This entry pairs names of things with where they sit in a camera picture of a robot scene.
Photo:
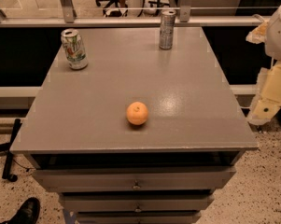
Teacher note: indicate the black office chair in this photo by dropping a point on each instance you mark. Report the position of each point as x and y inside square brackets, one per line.
[112, 8]

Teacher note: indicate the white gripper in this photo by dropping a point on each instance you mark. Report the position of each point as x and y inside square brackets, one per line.
[278, 34]

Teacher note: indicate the black stand leg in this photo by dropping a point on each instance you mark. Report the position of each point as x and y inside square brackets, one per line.
[9, 158]

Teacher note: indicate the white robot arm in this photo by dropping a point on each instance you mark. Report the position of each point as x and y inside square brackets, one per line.
[272, 46]

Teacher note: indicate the white green 7up can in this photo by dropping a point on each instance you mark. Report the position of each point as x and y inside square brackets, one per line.
[74, 48]

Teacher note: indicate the silver redbull can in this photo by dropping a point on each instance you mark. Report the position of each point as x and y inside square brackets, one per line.
[168, 18]

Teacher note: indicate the orange fruit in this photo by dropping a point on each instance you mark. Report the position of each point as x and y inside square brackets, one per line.
[137, 113]

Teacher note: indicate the black shoe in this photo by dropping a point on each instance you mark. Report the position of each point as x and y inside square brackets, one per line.
[27, 214]

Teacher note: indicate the grey drawer cabinet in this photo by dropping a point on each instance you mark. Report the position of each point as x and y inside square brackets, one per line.
[142, 135]

